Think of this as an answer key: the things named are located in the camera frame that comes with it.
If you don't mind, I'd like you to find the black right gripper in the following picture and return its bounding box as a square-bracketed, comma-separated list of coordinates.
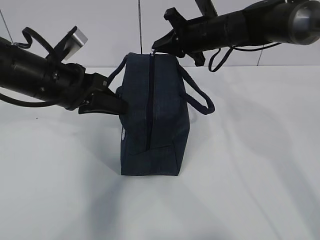
[152, 7, 226, 67]

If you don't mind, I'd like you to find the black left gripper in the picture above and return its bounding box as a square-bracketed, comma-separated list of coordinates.
[58, 63, 129, 116]

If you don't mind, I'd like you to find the navy blue insulated lunch bag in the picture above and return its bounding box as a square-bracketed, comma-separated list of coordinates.
[116, 52, 215, 176]

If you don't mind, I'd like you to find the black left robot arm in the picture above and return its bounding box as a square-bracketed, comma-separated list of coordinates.
[0, 38, 128, 115]

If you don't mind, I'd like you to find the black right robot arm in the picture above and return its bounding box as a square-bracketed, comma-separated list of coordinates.
[152, 0, 320, 67]

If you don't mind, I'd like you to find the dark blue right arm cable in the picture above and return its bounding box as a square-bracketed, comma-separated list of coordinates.
[207, 41, 283, 73]

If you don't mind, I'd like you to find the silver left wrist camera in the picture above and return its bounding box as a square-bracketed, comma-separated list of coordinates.
[53, 26, 88, 62]

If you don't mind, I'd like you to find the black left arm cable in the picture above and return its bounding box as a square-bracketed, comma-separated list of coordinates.
[0, 26, 63, 108]

